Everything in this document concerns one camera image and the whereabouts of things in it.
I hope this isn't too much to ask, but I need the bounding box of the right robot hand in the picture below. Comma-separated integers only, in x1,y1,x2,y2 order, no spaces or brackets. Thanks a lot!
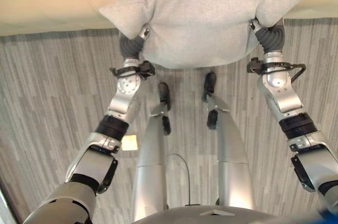
249,17,286,54

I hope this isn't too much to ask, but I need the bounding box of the silver right robot leg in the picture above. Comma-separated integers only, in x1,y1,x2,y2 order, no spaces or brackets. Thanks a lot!
202,94,256,211

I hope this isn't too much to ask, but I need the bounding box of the dark right robot foot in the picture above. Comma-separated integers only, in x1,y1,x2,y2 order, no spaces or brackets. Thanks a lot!
202,71,218,102

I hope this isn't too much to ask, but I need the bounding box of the grey fabric cushion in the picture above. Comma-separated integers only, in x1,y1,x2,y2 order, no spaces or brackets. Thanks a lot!
98,0,308,70

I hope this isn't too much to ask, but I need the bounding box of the black thin cable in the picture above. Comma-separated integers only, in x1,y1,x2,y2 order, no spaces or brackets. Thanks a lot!
165,153,201,207

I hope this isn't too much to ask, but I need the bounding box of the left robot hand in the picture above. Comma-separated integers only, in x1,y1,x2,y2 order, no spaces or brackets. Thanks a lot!
119,23,152,61

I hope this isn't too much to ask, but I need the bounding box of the dark left robot foot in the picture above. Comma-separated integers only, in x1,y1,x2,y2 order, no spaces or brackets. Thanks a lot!
157,81,172,110

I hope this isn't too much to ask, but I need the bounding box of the silver robot leg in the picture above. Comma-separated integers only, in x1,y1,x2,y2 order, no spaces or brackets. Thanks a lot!
202,94,256,211
130,101,172,222

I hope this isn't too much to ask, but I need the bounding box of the dark robot foot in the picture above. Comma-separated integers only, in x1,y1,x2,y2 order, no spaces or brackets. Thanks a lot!
157,81,172,110
202,71,218,102

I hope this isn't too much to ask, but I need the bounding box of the silver left robot leg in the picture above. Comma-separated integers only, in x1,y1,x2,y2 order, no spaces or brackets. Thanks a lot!
130,101,172,222

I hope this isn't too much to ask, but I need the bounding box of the grey robot torso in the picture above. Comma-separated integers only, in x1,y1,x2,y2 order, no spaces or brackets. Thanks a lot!
131,204,280,224

